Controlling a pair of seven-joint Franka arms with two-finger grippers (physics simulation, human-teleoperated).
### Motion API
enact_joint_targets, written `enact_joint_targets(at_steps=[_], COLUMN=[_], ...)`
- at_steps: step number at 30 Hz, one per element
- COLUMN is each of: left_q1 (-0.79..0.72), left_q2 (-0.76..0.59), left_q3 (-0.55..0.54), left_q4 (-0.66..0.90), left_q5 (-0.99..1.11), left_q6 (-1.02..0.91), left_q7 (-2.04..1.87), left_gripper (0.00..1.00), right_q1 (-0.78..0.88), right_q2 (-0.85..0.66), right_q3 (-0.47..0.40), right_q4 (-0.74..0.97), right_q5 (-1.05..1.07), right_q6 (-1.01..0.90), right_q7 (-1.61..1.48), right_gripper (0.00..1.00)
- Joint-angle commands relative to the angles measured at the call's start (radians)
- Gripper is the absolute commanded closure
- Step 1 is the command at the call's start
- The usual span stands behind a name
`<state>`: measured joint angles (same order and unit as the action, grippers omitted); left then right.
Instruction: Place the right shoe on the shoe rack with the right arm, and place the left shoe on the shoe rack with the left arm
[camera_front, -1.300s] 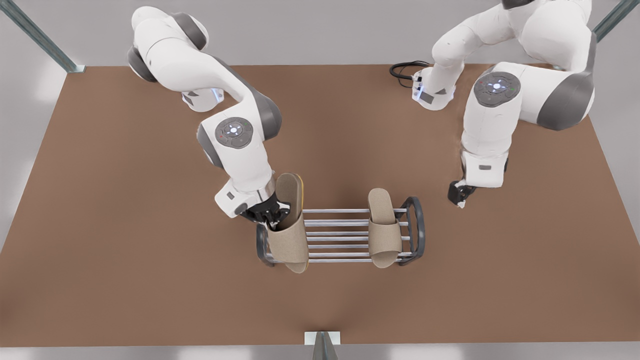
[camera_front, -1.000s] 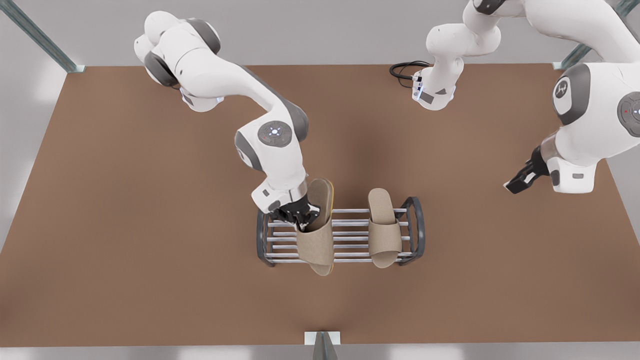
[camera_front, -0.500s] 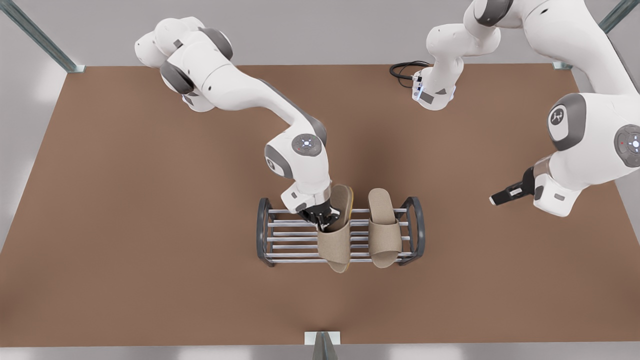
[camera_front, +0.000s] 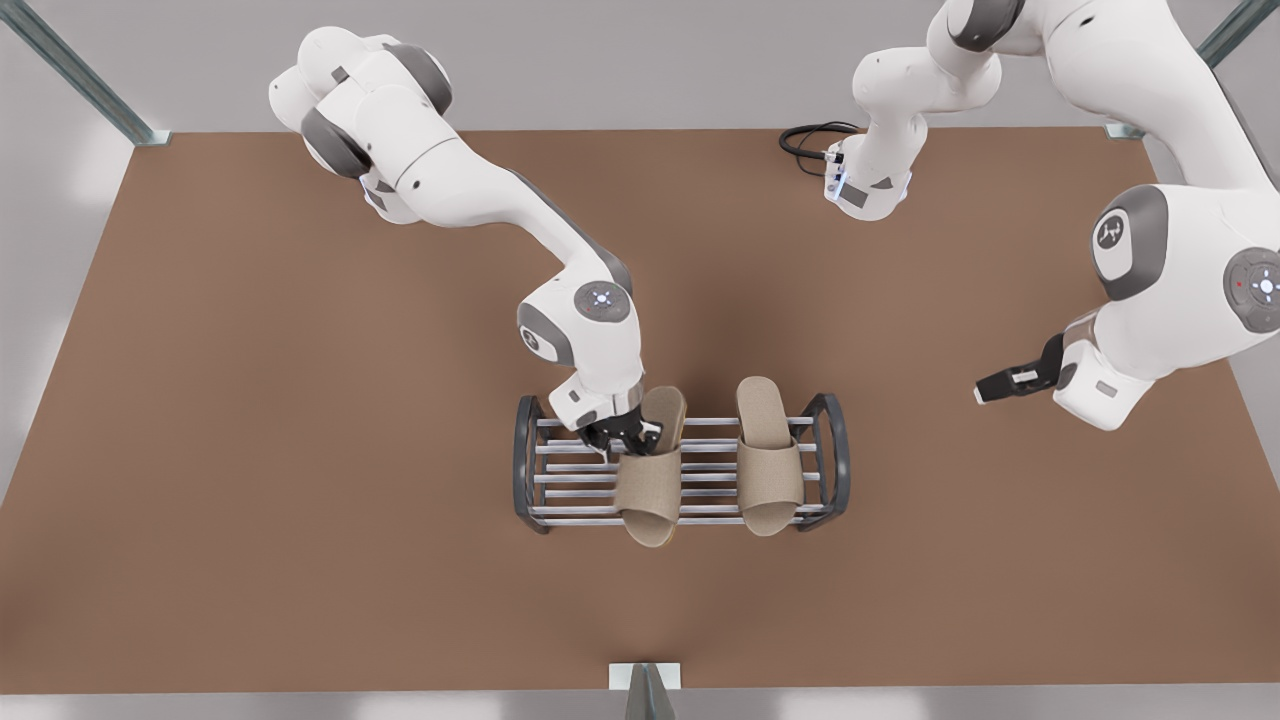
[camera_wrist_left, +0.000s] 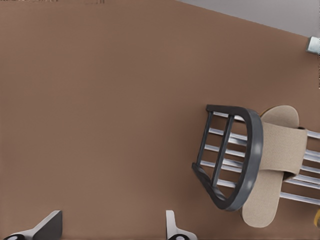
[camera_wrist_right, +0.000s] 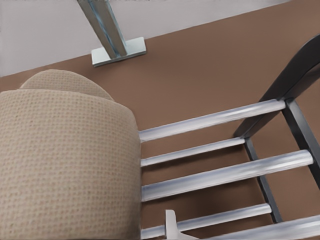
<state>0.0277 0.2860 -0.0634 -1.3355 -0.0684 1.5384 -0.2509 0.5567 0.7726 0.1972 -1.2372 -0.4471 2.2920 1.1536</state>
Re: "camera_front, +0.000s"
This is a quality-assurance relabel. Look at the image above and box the beige slipper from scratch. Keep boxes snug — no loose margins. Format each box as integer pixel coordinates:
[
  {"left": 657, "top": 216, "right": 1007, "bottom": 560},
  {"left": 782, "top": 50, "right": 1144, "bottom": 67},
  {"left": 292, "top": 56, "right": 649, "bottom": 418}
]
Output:
[
  {"left": 611, "top": 386, "right": 689, "bottom": 549},
  {"left": 735, "top": 376, "right": 807, "bottom": 538}
]

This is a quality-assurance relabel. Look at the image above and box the grey metal shoe rack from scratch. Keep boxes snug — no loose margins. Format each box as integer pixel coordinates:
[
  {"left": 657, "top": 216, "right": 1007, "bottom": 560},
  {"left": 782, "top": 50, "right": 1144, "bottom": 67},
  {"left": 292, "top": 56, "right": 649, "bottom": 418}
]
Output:
[{"left": 513, "top": 392, "right": 852, "bottom": 535}]

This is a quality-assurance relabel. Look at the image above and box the silver frame post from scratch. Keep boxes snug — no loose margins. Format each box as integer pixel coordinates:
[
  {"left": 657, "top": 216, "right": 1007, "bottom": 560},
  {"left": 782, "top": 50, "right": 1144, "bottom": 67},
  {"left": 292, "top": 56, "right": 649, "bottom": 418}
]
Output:
[
  {"left": 1104, "top": 0, "right": 1280, "bottom": 141},
  {"left": 0, "top": 0, "right": 172, "bottom": 148},
  {"left": 609, "top": 661, "right": 683, "bottom": 720}
]

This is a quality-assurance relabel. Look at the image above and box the black cable loop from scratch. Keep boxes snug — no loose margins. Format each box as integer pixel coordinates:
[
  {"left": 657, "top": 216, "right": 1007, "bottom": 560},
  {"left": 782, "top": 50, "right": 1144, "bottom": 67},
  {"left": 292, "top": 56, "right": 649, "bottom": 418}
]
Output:
[{"left": 779, "top": 121, "right": 863, "bottom": 180}]

